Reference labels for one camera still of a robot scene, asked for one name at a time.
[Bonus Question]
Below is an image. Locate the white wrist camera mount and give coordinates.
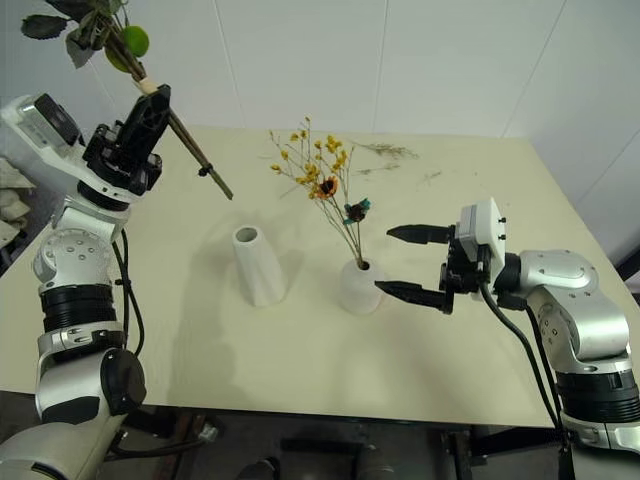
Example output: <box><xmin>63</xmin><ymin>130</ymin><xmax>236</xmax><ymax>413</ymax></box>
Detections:
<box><xmin>457</xmin><ymin>196</ymin><xmax>508</xmax><ymax>301</ymax></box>
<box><xmin>0</xmin><ymin>93</ymin><xmax>137</xmax><ymax>204</ymax></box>

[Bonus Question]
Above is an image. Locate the crumpled beige cloth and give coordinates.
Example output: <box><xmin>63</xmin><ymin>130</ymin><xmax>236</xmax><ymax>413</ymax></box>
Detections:
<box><xmin>0</xmin><ymin>157</ymin><xmax>37</xmax><ymax>242</ymax></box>

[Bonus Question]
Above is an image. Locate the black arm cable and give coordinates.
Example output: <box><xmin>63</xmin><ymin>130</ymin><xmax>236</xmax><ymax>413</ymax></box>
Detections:
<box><xmin>477</xmin><ymin>249</ymin><xmax>576</xmax><ymax>480</ymax></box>
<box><xmin>112</xmin><ymin>227</ymin><xmax>147</xmax><ymax>362</ymax></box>

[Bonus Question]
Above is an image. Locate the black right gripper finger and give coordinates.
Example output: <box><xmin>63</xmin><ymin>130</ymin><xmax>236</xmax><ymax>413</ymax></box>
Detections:
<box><xmin>386</xmin><ymin>224</ymin><xmax>456</xmax><ymax>247</ymax></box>
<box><xmin>374</xmin><ymin>280</ymin><xmax>455</xmax><ymax>315</ymax></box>

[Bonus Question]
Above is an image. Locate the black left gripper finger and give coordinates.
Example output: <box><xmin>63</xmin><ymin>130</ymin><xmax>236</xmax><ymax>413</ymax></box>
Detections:
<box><xmin>155</xmin><ymin>84</ymin><xmax>172</xmax><ymax>151</ymax></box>
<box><xmin>118</xmin><ymin>84</ymin><xmax>164</xmax><ymax>169</ymax></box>

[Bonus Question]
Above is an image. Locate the thin dried plant sprig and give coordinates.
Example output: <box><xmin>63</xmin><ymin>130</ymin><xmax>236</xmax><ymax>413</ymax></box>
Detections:
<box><xmin>355</xmin><ymin>163</ymin><xmax>402</xmax><ymax>177</ymax></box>

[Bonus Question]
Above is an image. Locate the black table frame leg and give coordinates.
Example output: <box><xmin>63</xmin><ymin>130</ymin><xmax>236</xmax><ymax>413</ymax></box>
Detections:
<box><xmin>438</xmin><ymin>428</ymin><xmax>557</xmax><ymax>480</ymax></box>

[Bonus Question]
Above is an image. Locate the long dried plant sprig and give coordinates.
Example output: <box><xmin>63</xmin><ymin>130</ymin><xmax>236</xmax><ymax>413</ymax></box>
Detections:
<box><xmin>351</xmin><ymin>140</ymin><xmax>420</xmax><ymax>162</ymax></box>

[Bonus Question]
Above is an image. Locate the green leafy flower bouquet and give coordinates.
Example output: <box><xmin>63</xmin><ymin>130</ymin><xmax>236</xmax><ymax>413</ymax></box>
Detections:
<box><xmin>20</xmin><ymin>0</ymin><xmax>235</xmax><ymax>202</ymax></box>

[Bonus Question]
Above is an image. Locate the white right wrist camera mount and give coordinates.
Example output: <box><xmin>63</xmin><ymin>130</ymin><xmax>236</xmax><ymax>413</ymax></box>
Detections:
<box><xmin>457</xmin><ymin>196</ymin><xmax>508</xmax><ymax>301</ymax></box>

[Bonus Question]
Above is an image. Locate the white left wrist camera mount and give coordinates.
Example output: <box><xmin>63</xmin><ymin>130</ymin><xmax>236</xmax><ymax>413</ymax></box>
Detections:
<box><xmin>0</xmin><ymin>93</ymin><xmax>137</xmax><ymax>204</ymax></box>

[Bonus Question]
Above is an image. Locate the tall white vase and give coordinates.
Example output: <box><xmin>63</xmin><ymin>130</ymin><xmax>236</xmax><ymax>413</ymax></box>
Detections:
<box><xmin>231</xmin><ymin>225</ymin><xmax>288</xmax><ymax>308</ymax></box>

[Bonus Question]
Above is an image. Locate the short round white vase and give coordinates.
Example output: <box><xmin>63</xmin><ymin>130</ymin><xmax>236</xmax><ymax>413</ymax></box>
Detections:
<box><xmin>339</xmin><ymin>258</ymin><xmax>389</xmax><ymax>316</ymax></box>

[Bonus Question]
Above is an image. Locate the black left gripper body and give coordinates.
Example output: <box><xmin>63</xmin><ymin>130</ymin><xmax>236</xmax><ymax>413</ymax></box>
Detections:
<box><xmin>81</xmin><ymin>119</ymin><xmax>165</xmax><ymax>198</ymax></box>

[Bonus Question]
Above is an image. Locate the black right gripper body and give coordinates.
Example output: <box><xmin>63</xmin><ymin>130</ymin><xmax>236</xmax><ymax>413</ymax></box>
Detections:
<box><xmin>439</xmin><ymin>225</ymin><xmax>494</xmax><ymax>297</ymax></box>

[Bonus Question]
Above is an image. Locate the yellow dried flower bouquet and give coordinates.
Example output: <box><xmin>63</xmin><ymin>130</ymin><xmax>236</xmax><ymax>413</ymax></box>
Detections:
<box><xmin>257</xmin><ymin>116</ymin><xmax>374</xmax><ymax>269</ymax></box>

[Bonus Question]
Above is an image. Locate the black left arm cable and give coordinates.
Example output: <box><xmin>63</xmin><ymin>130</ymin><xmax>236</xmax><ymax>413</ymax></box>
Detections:
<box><xmin>112</xmin><ymin>227</ymin><xmax>147</xmax><ymax>362</ymax></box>

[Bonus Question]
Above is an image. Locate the dark rounded shape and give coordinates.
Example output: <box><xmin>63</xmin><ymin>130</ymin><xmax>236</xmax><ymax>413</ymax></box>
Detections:
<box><xmin>234</xmin><ymin>456</ymin><xmax>282</xmax><ymax>480</ymax></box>

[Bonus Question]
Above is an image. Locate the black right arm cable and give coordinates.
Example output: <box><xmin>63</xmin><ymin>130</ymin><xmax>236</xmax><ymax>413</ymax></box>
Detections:
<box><xmin>477</xmin><ymin>249</ymin><xmax>576</xmax><ymax>480</ymax></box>

